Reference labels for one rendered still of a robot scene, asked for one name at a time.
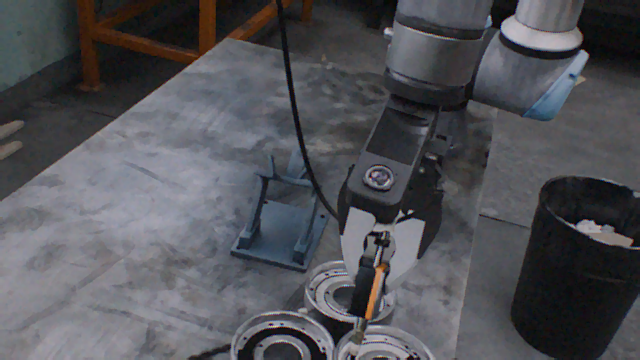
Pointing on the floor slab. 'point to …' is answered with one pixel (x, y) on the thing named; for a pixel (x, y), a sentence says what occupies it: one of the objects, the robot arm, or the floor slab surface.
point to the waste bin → (578, 268)
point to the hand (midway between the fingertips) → (371, 279)
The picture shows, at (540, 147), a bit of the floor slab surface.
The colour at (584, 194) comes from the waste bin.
